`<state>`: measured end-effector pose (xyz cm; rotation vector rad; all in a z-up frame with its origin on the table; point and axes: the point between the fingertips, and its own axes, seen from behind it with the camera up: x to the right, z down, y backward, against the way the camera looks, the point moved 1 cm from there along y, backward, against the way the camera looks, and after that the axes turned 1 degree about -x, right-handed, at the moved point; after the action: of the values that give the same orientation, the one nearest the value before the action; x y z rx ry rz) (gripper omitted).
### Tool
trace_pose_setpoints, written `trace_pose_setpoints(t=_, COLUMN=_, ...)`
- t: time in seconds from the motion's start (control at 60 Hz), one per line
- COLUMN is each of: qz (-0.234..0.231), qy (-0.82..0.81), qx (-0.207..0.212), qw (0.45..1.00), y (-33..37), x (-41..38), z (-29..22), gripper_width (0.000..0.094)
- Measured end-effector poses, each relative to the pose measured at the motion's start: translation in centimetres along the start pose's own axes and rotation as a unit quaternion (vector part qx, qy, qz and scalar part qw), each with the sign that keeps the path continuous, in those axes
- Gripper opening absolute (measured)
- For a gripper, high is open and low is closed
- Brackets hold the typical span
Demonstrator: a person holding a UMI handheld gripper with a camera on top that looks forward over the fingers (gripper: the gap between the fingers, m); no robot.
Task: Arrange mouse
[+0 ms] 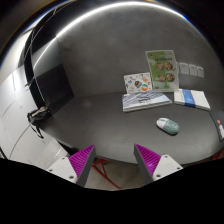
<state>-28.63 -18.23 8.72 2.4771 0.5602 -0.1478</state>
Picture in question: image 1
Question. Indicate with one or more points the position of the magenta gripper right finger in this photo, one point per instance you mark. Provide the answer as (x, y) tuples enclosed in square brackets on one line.
[(154, 166)]

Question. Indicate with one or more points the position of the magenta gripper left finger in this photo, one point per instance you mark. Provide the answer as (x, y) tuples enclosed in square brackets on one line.
[(76, 167)]

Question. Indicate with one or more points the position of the white green computer mouse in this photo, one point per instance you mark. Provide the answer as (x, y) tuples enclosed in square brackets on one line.
[(168, 126)]

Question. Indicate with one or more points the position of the white box blue band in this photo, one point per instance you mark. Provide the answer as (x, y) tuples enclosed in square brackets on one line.
[(192, 98)]

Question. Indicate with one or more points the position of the black monitor screen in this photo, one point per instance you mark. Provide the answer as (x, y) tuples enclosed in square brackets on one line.
[(55, 88)]

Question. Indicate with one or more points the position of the colourful sticker card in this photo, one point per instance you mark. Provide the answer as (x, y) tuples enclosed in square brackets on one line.
[(140, 82)]

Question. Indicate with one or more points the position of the green poster with faces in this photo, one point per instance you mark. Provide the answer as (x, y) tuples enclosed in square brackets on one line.
[(163, 70)]

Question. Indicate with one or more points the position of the red table leg frame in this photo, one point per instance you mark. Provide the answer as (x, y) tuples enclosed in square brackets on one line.
[(98, 166)]

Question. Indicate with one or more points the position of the white wall socket left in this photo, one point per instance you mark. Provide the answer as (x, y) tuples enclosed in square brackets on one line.
[(184, 68)]

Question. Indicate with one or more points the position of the white wall socket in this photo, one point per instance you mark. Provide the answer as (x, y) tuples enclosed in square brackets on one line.
[(184, 68), (200, 72), (193, 69)]

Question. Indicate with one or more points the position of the white wall socket middle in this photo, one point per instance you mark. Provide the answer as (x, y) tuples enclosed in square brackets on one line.
[(193, 69)]

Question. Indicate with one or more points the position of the white wall socket right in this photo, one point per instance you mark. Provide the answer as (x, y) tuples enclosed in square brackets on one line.
[(200, 72)]

